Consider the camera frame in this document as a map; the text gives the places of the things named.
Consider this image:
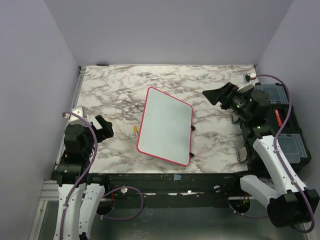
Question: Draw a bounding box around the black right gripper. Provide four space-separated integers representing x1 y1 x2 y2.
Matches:
203 81 253 121

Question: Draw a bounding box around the pink framed whiteboard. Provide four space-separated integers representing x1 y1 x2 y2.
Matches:
136 87 194 167

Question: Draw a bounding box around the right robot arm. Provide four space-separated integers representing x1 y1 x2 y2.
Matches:
203 82 320 228

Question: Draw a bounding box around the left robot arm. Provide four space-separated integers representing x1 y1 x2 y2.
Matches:
53 115 114 240

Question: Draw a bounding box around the white connector block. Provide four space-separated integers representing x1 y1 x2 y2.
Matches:
244 73 257 82

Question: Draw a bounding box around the black plastic toolbox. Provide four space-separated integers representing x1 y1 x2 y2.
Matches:
240 83 311 176

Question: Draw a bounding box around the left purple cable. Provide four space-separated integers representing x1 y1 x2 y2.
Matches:
51 111 145 240

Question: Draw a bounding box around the purple cable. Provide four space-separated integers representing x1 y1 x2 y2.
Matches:
228 74 316 232
51 111 145 240

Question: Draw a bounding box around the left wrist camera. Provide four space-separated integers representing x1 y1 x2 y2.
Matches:
68 106 87 126

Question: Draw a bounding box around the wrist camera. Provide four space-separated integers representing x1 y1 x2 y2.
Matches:
68 106 87 126
238 83 255 94

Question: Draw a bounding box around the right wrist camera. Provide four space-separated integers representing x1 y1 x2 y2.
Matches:
238 83 255 94

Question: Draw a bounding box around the small black wall clip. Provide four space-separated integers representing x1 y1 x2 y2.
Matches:
96 63 109 67

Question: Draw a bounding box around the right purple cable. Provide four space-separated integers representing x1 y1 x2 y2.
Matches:
228 74 316 232

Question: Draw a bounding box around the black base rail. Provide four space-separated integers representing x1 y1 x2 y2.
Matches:
86 173 251 213

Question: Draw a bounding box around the aluminium frame profile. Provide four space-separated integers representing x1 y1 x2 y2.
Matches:
28 66 87 240

